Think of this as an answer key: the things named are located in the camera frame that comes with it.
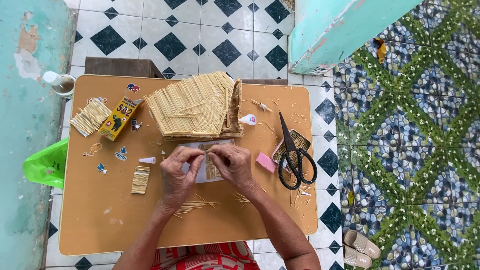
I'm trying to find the person's right hand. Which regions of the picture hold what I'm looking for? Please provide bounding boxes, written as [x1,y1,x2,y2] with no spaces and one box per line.
[206,144,260,196]

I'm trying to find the person's left hand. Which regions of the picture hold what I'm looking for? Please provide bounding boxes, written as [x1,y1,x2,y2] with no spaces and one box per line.
[160,146,206,211]

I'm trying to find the white paper card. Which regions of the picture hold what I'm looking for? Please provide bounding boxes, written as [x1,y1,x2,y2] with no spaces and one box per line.
[179,139,236,185]

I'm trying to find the toothpick panel on card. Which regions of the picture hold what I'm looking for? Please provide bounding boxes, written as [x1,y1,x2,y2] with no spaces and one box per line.
[198,142,230,182]

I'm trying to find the pink tin lid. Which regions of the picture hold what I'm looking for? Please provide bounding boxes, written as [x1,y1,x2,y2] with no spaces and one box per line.
[256,152,278,174]

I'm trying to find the loose scattered toothpicks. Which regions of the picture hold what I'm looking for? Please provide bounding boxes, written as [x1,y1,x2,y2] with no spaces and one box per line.
[173,193,221,220]

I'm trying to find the small glued toothpick panel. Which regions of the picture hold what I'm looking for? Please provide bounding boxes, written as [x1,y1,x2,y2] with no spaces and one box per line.
[131,166,151,195]

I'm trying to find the small white glue bottle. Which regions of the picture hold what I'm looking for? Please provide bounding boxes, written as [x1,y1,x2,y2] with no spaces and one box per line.
[238,114,258,127]

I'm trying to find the black scissors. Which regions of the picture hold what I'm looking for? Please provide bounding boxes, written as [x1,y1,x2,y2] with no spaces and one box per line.
[278,110,319,191]

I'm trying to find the small glued toothpick piece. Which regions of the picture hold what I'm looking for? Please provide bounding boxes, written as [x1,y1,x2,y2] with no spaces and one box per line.
[250,98,273,113]

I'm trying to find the tin box with toothpicks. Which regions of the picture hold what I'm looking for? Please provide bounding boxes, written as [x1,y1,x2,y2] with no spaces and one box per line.
[271,129,312,174]

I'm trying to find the toothpick house model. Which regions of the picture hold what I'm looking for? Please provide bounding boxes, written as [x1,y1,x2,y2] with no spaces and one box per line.
[144,71,245,142]

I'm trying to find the yellow glue box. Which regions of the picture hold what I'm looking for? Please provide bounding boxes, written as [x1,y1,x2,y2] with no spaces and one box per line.
[98,96,144,142]

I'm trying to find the red white patterned clothing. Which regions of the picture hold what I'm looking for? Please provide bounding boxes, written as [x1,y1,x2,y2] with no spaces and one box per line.
[151,241,262,270]

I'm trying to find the pile of toothpicks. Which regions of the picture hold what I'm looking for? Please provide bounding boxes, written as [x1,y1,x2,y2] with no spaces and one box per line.
[69,98,113,137]

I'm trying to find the brown wooden stool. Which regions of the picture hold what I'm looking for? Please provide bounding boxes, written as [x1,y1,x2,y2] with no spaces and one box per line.
[84,56,166,80]

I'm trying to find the green plastic bag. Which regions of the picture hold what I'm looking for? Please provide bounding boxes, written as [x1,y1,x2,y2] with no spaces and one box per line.
[23,137,69,190]

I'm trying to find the glass jar with white lid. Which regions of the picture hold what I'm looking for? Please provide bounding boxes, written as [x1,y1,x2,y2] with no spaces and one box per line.
[43,71,77,99]

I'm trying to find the beige sandal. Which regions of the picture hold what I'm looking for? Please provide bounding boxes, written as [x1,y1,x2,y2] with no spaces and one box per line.
[343,244,373,269]
[343,229,382,260]

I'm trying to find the yellow dry leaf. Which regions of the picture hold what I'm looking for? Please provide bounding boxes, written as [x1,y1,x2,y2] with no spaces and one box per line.
[375,38,387,64]

